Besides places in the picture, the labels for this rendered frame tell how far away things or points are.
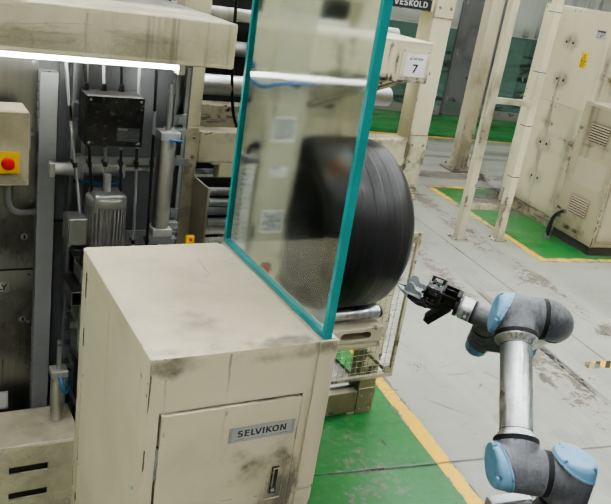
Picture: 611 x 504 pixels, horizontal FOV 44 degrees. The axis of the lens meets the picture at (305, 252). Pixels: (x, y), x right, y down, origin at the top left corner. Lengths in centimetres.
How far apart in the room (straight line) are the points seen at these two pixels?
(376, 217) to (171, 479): 109
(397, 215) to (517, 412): 71
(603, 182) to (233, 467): 565
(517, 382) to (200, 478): 89
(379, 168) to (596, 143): 477
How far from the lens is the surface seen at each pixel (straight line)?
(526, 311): 213
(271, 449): 163
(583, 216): 707
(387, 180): 237
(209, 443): 155
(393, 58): 273
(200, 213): 274
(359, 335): 263
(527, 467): 199
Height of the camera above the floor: 197
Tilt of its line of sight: 20 degrees down
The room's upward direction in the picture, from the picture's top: 9 degrees clockwise
